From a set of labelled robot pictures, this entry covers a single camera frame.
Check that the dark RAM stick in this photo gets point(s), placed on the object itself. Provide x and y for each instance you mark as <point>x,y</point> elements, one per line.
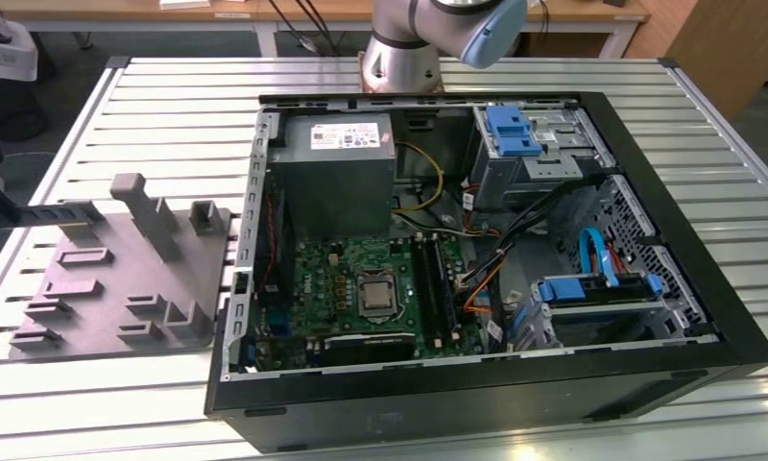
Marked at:
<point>447,298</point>
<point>57,214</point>

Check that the grey parts rack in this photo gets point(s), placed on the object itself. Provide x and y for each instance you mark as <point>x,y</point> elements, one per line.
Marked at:
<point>140,278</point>

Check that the white box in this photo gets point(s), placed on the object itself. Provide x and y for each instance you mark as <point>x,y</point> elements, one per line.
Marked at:
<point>185,4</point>

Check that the grey power supply unit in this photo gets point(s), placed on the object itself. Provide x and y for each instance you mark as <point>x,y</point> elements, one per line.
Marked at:
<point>332,192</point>

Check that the green motherboard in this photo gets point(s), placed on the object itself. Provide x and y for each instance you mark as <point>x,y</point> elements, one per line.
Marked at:
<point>320,288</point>

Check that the CPU socket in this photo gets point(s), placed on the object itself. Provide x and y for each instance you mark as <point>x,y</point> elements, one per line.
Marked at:
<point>379,275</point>

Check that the silver CPU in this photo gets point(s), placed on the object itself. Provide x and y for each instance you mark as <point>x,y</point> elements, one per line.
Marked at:
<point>377,294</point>

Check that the black graphics card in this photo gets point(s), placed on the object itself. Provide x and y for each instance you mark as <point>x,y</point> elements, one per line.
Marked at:
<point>371,348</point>

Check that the black PC case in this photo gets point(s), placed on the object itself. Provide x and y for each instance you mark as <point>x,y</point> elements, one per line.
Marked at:
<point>423,398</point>

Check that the blue disk carrier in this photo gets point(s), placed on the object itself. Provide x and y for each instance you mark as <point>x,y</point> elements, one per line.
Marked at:
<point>512,129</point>

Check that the hard disk in blue carrier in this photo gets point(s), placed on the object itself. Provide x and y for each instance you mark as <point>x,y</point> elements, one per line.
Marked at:
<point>569,290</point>

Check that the perforated metal disk bay cage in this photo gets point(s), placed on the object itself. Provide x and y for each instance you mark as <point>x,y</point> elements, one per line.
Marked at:
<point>615,312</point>

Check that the wooden cabinet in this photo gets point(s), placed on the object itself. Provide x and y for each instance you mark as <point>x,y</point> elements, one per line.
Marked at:
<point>730,48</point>

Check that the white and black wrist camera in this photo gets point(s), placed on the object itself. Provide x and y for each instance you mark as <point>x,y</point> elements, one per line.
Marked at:
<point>2,53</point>

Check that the wooden desk white frame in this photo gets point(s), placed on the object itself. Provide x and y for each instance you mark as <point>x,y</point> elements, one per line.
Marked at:
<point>602,12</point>

